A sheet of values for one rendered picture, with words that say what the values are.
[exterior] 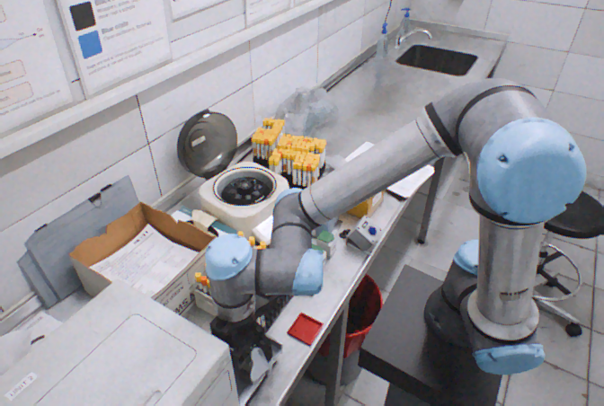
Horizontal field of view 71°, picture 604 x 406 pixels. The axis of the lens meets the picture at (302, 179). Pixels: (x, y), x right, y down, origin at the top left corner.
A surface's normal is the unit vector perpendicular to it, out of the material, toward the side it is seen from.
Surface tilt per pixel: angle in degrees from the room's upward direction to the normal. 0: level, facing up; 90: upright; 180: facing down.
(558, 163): 86
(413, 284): 4
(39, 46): 94
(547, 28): 90
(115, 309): 0
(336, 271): 0
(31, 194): 90
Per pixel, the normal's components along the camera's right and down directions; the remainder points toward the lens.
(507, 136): -0.63, -0.59
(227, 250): 0.01, -0.80
